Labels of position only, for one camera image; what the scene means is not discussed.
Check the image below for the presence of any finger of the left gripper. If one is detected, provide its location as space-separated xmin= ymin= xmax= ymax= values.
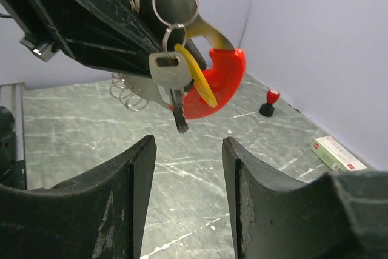
xmin=1 ymin=0 xmax=193 ymax=77

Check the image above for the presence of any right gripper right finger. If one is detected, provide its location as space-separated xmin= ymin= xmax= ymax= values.
xmin=222 ymin=137 xmax=387 ymax=258

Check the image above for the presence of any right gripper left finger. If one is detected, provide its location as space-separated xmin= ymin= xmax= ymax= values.
xmin=1 ymin=135 xmax=157 ymax=258

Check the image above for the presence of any silver key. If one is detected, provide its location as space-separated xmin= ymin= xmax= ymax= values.
xmin=149 ymin=52 xmax=192 ymax=134

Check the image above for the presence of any yellow capped key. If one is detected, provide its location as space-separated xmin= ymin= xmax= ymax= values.
xmin=174 ymin=44 xmax=218 ymax=107

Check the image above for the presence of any saw keychain with red handle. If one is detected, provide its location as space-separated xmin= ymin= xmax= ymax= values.
xmin=104 ymin=0 xmax=248 ymax=121

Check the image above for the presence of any white green cardboard box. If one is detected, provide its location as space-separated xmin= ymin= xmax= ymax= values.
xmin=310 ymin=136 xmax=367 ymax=172

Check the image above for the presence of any red black stamp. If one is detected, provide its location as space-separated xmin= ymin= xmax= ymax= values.
xmin=259 ymin=89 xmax=280 ymax=117

